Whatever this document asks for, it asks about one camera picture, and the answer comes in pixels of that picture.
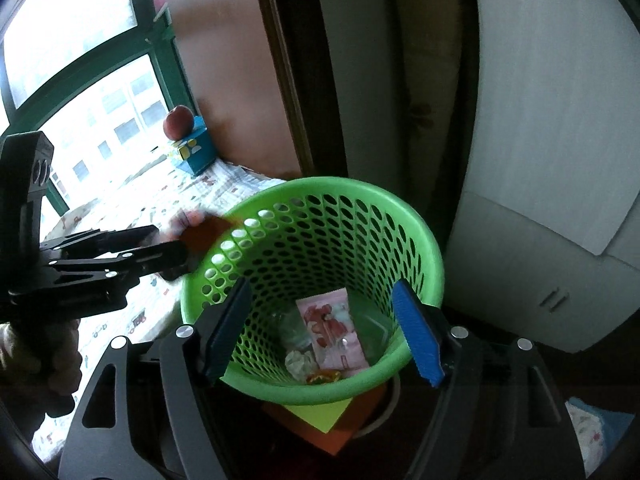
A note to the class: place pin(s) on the orange and yellow paper sheets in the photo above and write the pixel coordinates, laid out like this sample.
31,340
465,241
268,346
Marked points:
340,440

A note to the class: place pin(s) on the brown wooden wardrobe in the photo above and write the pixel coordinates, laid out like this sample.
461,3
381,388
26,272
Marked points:
235,60

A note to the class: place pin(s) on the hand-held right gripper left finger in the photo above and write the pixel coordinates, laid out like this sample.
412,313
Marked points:
227,332

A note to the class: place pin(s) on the yellow-green paper sheet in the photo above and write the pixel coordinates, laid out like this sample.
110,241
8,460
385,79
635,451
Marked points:
320,415

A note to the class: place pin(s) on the white cabinet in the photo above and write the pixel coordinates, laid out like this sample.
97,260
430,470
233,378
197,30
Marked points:
540,160

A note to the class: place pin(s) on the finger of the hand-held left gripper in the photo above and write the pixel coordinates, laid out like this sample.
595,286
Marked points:
150,260
100,241

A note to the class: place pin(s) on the pink snack wrapper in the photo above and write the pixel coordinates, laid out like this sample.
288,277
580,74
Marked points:
330,325

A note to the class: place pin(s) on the blue dotted tissue box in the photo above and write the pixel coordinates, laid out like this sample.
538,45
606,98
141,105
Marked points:
192,152

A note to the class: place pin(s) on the person's left hand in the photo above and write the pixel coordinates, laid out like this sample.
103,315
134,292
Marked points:
65,365

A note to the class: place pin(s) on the small orange snack wrapper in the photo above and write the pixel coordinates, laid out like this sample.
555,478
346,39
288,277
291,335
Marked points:
325,377

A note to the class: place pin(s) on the large clear plastic container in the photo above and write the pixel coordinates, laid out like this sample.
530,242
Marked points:
377,330

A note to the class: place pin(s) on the green perforated plastic basket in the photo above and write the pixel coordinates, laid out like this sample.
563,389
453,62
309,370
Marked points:
320,220

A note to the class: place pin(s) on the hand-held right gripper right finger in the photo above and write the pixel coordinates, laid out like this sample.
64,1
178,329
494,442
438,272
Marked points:
417,335

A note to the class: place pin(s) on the white paper ball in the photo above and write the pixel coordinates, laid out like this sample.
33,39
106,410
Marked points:
300,362

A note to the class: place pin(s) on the red apple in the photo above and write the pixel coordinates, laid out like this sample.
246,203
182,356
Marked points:
178,122

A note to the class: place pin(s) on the large orange snack wrapper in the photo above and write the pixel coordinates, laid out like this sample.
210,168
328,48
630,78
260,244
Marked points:
205,235

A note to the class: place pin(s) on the small clear plastic container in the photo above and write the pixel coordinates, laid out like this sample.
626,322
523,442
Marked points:
290,330

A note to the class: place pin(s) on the printed cloth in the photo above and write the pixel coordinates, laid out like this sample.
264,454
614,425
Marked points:
595,435

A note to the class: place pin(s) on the green window frame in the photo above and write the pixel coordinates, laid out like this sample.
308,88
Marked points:
167,75

